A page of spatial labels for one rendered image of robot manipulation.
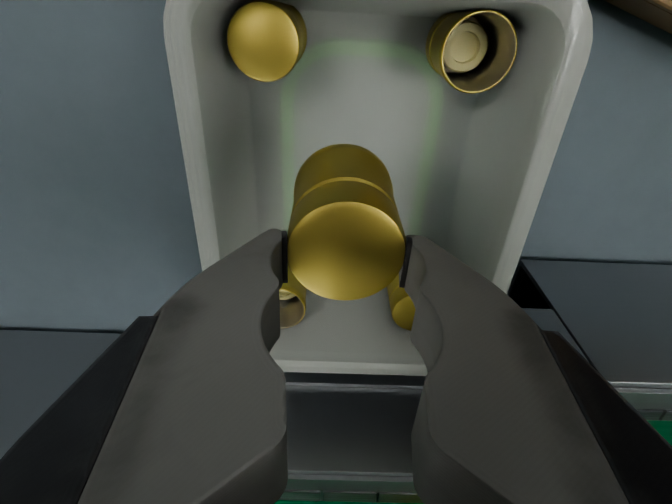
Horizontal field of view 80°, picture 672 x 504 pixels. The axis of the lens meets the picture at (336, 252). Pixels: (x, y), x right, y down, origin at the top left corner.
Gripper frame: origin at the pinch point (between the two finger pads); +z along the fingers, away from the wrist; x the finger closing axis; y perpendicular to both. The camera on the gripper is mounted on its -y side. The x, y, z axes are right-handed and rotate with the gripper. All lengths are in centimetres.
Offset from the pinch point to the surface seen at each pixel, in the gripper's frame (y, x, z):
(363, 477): 20.8, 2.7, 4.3
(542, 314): 10.8, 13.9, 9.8
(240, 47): -3.7, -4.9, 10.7
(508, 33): -4.9, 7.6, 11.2
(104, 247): 11.9, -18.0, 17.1
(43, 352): 20.7, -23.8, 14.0
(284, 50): -3.7, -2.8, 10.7
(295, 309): 13.2, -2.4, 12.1
